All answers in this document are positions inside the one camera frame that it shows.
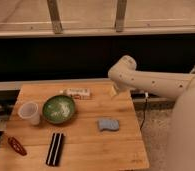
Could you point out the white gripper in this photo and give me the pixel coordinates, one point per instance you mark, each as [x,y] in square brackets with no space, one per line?
[113,91]

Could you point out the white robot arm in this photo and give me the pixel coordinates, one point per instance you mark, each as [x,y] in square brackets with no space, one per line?
[179,87]

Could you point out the blue sponge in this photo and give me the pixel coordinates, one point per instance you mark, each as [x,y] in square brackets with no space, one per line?
[108,124]

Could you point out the green ceramic bowl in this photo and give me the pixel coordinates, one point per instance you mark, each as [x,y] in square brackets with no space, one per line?
[58,109]

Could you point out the clear plastic cup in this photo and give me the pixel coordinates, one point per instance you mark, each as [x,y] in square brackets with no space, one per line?
[30,111]

